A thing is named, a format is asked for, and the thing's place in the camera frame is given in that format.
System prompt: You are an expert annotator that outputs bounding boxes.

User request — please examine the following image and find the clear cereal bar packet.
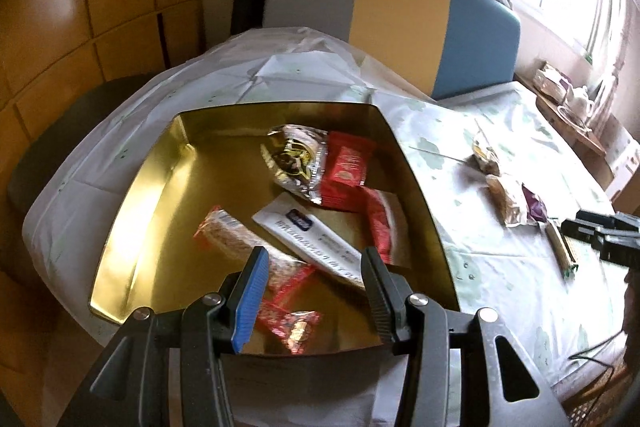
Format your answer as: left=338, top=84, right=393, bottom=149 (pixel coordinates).
left=194, top=205, right=316, bottom=308

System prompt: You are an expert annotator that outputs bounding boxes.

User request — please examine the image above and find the wooden side tray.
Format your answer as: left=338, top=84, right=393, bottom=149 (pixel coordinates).
left=515, top=74, right=606, bottom=155

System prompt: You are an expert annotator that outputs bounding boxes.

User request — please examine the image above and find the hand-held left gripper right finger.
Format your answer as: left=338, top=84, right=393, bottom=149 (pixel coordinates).
left=361, top=247, right=571, bottom=427

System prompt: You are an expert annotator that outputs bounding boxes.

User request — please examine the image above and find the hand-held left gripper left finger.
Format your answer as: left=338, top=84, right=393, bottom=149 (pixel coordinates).
left=55, top=246, right=271, bottom=427

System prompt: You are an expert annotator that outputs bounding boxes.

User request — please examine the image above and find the dark red gold candy packet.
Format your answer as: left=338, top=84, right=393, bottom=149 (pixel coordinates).
left=257, top=299, right=322, bottom=354

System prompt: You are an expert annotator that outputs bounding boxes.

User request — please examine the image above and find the round tray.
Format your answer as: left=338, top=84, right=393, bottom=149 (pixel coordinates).
left=557, top=104, right=596, bottom=130

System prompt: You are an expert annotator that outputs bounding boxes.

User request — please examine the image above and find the red packet with round label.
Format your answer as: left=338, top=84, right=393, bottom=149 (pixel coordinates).
left=362, top=187, right=412, bottom=268

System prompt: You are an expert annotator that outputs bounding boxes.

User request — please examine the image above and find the white cardboard box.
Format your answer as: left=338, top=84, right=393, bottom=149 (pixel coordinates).
left=602, top=117, right=640, bottom=198

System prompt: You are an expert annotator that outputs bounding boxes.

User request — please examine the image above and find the dark green gold packet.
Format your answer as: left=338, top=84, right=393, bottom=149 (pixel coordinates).
left=260, top=124, right=331, bottom=205

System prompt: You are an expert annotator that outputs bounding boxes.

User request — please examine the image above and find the gold metal tin tray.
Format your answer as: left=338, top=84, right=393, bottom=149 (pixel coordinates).
left=87, top=103, right=461, bottom=358

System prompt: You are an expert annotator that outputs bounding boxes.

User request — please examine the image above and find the wooden wardrobe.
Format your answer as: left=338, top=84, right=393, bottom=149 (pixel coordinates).
left=0, top=0, right=206, bottom=148

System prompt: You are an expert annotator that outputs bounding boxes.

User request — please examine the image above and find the purple snack packet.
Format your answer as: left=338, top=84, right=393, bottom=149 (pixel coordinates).
left=521, top=184, right=548, bottom=224

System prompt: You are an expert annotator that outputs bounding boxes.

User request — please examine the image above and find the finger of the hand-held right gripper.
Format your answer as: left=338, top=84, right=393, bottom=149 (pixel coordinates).
left=561, top=219, right=640, bottom=265
left=575, top=208, right=640, bottom=233

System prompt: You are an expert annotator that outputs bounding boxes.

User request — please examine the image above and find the large red snack packet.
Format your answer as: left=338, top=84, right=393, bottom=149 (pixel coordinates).
left=320, top=131, right=377, bottom=210

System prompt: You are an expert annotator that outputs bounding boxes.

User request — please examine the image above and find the black cable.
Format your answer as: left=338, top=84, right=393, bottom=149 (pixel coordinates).
left=570, top=329, right=626, bottom=360

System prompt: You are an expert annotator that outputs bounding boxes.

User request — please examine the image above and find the long white sachet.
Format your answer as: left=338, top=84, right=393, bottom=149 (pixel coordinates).
left=251, top=193, right=368, bottom=290

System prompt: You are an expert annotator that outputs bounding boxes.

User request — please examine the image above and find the white teapot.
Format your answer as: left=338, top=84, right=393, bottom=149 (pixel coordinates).
left=570, top=86, right=596, bottom=118

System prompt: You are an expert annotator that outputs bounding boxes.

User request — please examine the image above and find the clear orange snack packet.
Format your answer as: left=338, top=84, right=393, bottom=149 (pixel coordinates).
left=470, top=129, right=501, bottom=175

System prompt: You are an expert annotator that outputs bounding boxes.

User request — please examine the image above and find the patterned tissue box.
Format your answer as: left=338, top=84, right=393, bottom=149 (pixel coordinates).
left=534, top=63, right=571, bottom=98

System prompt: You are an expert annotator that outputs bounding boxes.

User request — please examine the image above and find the grey yellow blue headboard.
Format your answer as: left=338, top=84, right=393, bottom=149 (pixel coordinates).
left=262, top=0, right=521, bottom=100

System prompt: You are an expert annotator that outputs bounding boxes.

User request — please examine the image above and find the pale blue printed tablecloth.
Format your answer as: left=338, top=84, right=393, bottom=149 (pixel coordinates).
left=25, top=27, right=631, bottom=427

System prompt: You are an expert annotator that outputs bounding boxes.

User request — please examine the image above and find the clear brown biscuit packet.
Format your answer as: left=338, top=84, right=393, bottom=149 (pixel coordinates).
left=486, top=174, right=531, bottom=228

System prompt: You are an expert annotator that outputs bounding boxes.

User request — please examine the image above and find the wicker chair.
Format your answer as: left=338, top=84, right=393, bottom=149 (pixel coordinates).
left=567, top=384, right=618, bottom=427

